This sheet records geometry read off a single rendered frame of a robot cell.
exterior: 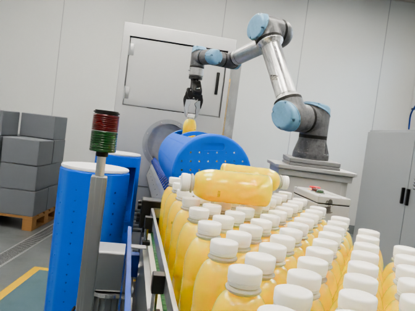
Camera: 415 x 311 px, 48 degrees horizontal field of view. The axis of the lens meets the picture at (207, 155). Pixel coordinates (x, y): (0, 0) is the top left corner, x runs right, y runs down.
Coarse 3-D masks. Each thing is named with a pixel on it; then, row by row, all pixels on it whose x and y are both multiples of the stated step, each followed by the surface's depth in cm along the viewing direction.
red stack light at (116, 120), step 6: (96, 114) 110; (102, 114) 109; (96, 120) 110; (102, 120) 109; (108, 120) 109; (114, 120) 110; (96, 126) 110; (102, 126) 109; (108, 126) 110; (114, 126) 111
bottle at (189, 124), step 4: (188, 120) 235; (192, 120) 235; (184, 124) 236; (188, 124) 234; (192, 124) 235; (184, 128) 235; (188, 128) 234; (192, 128) 235; (184, 132) 235; (188, 136) 234; (192, 136) 235
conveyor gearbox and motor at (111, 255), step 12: (108, 252) 134; (120, 252) 135; (108, 264) 134; (120, 264) 135; (96, 276) 134; (108, 276) 135; (120, 276) 135; (96, 288) 134; (108, 288) 135; (132, 288) 141; (96, 300) 137; (108, 300) 136
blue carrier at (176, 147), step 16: (176, 144) 183; (192, 144) 161; (208, 144) 163; (224, 144) 163; (160, 160) 229; (176, 160) 161; (192, 160) 162; (224, 160) 164; (240, 160) 165; (176, 176) 161
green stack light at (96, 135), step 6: (96, 132) 110; (102, 132) 109; (108, 132) 110; (114, 132) 114; (90, 138) 111; (96, 138) 110; (102, 138) 109; (108, 138) 110; (114, 138) 111; (90, 144) 111; (96, 144) 110; (102, 144) 110; (108, 144) 110; (114, 144) 112; (90, 150) 111; (96, 150) 110; (102, 150) 110; (108, 150) 110; (114, 150) 112
